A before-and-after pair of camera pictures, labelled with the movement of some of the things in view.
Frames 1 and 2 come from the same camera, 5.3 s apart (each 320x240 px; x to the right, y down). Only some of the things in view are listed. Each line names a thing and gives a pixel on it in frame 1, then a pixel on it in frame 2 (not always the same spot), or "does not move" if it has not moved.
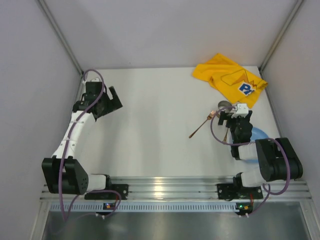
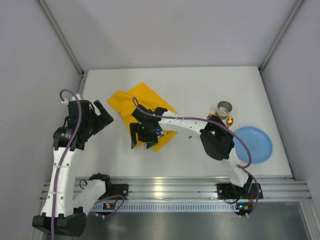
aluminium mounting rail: (192, 188) does not move
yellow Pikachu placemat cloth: (236, 82) → (125, 101)
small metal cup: (223, 103) does not move
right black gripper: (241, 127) → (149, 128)
